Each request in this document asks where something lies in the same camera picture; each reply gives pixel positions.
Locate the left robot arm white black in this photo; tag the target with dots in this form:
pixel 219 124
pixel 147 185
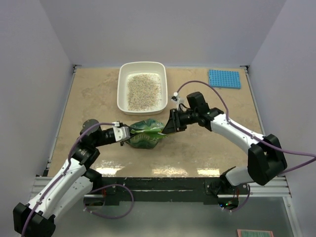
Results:
pixel 75 178

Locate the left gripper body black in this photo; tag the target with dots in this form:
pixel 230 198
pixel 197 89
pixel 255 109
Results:
pixel 122 142

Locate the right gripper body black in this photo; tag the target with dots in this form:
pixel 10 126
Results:
pixel 185 118

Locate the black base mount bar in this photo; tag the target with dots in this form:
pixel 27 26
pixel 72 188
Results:
pixel 206 190

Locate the white litter box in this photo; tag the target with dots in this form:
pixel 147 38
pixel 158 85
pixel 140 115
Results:
pixel 145 67

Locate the green litter bag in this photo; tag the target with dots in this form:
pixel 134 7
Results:
pixel 146 134

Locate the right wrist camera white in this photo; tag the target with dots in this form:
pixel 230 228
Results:
pixel 175 98

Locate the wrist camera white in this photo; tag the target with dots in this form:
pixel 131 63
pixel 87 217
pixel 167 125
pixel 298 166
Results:
pixel 121 131
pixel 175 98

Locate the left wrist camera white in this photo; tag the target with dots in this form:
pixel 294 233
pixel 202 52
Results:
pixel 121 131

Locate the blue studded plate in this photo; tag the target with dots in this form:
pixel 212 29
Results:
pixel 224 79

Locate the cat litter granules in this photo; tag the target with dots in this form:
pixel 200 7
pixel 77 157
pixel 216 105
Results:
pixel 144 92

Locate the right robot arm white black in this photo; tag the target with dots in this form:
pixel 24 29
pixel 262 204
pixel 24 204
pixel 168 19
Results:
pixel 265 160

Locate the pink green card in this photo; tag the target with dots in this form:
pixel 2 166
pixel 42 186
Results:
pixel 254 233

